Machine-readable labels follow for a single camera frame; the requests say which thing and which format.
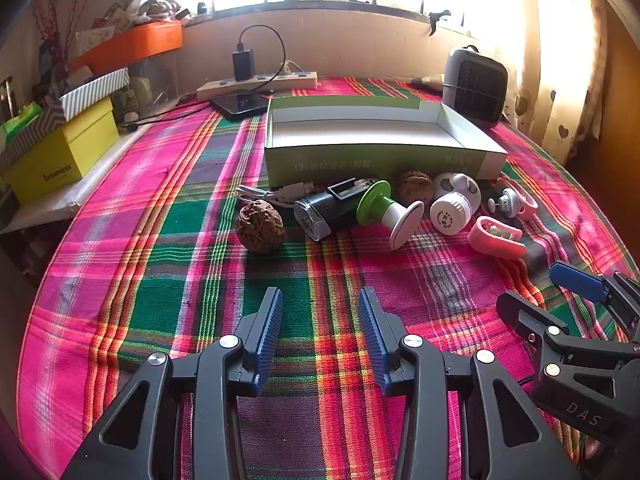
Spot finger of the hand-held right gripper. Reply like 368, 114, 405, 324
496, 291, 640, 402
549, 262, 640, 341

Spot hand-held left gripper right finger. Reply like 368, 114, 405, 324
357, 286, 583, 480

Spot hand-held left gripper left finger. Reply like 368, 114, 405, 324
60, 287, 283, 480

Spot pink clip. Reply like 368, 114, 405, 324
500, 177, 539, 222
467, 216, 527, 261

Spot small white knob toy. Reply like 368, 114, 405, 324
487, 187, 521, 218

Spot brown walnut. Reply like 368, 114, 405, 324
397, 170, 434, 203
236, 199, 286, 251

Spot green white spool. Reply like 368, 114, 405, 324
356, 180, 426, 251

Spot black bike light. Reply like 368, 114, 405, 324
294, 177, 381, 242

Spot white usb cable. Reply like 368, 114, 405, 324
236, 181, 316, 207

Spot white round cap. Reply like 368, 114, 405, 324
429, 192, 473, 236

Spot white panda toy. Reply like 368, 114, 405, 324
432, 171, 482, 206

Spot green white cardboard box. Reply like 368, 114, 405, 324
263, 96, 508, 188

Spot grey desk heater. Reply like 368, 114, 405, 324
442, 46, 510, 130

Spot black smartphone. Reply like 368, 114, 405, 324
209, 90, 273, 122

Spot white foam board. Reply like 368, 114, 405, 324
0, 125, 151, 233

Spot cream heart print curtain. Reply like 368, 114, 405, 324
505, 0, 608, 148

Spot grey beige pen tool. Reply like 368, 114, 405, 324
410, 74, 446, 92

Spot white power strip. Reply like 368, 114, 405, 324
196, 71, 319, 102

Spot black charger adapter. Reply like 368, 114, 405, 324
232, 42, 255, 82

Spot yellow box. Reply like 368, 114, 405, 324
2, 96, 121, 205

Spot clear plastic container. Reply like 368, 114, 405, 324
112, 52, 183, 111

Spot striped white box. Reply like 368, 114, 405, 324
59, 67, 131, 122

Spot orange box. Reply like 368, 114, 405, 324
67, 21, 184, 76

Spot green packet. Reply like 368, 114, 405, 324
0, 101, 45, 136

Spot red flower twigs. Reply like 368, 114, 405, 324
30, 0, 96, 61

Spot thin black cable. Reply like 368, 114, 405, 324
122, 95, 216, 133

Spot black window handle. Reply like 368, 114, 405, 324
427, 10, 452, 37

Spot black charger cable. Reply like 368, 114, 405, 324
239, 24, 287, 96

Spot pile of white cables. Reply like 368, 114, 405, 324
125, 0, 193, 23

